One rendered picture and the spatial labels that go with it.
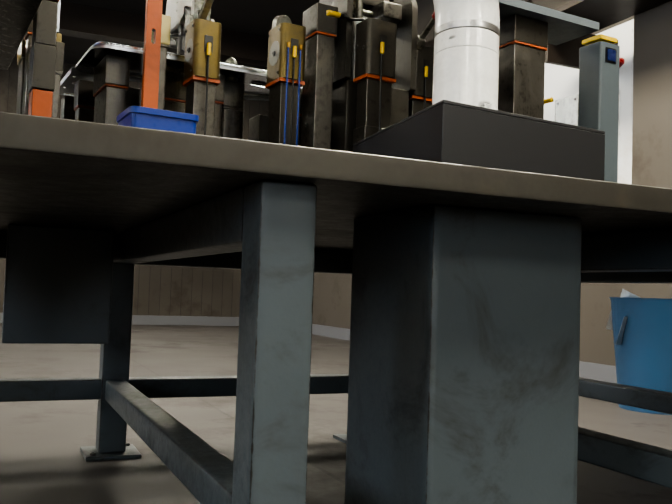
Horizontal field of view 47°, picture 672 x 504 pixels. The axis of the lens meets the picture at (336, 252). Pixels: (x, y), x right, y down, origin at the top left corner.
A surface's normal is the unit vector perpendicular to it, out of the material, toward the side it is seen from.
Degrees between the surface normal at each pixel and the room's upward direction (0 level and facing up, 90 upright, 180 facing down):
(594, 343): 90
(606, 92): 90
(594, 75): 90
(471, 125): 90
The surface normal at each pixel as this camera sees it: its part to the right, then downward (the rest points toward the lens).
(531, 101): 0.49, -0.03
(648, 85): -0.91, -0.05
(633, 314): -0.79, 0.03
